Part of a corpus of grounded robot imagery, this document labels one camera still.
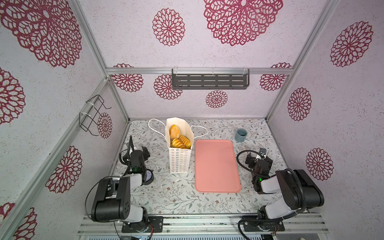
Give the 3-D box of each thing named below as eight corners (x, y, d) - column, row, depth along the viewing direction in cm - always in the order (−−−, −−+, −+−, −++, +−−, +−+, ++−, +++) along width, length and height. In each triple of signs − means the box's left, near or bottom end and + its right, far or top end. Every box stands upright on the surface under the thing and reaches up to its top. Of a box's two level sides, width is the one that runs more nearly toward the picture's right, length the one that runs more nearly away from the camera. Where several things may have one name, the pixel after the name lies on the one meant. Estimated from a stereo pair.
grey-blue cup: (235, 142, 109) (237, 136, 104) (233, 134, 114) (235, 129, 109) (245, 142, 109) (248, 136, 104) (243, 134, 114) (246, 129, 109)
